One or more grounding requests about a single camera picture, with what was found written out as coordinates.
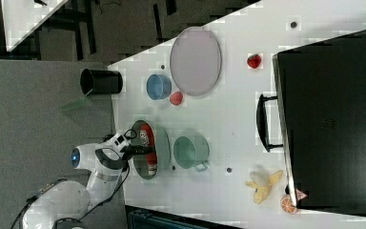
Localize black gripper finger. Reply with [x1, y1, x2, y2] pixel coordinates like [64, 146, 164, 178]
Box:
[133, 145, 155, 152]

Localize blue bowl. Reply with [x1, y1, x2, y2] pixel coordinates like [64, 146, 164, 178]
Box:
[146, 74, 172, 100]

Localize small red strawberry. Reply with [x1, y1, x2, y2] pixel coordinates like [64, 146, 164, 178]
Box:
[247, 54, 262, 70]

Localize green oval strainer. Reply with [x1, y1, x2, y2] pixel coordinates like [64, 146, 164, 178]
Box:
[132, 120, 171, 180]

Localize orange slice toy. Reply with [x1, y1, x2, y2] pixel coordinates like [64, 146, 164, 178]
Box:
[280, 195, 299, 215]

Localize silver toaster oven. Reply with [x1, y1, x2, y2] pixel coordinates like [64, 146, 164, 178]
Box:
[272, 30, 366, 217]

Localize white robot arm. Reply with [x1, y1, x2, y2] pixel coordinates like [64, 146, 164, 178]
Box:
[10, 134, 155, 229]

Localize red plush ketchup bottle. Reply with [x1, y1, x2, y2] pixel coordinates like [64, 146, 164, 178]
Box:
[140, 124, 158, 176]

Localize blue metal frame rail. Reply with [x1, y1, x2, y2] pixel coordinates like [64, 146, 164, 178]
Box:
[125, 204, 242, 229]

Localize green mug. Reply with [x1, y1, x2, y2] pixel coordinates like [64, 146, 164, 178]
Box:
[173, 135, 210, 172]

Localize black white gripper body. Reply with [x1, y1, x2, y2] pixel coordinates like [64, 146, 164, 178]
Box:
[103, 134, 133, 160]

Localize black cup with green scoop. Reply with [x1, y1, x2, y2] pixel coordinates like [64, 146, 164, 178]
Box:
[60, 68, 124, 113]

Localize yellow plush banana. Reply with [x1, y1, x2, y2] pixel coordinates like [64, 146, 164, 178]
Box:
[245, 170, 283, 205]

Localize lavender round plate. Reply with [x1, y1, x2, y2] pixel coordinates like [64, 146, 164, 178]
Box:
[170, 27, 222, 96]

